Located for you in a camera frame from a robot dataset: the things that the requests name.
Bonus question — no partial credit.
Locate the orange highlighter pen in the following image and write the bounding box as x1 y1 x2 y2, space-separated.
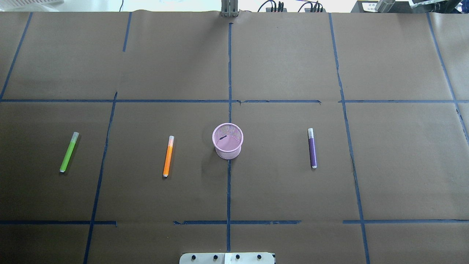
162 135 175 178

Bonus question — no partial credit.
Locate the purple highlighter pen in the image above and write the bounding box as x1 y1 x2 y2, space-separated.
308 128 318 169

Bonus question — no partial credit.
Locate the green highlighter pen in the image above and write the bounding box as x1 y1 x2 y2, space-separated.
59 131 80 173

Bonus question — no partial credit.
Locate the pink mesh pen holder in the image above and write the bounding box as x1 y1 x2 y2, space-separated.
211 122 244 160

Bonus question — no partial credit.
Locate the near orange power strip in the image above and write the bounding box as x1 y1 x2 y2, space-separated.
298 0 326 13

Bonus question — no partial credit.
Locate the black box on table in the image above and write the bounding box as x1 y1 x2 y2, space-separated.
350 0 441 14

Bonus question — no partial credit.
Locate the steel cup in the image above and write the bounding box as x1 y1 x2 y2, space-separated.
374 0 396 13

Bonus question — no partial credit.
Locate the aluminium frame post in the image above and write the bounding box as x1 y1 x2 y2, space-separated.
221 0 239 17

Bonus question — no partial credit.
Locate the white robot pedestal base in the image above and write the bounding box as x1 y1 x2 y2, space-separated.
179 252 276 264

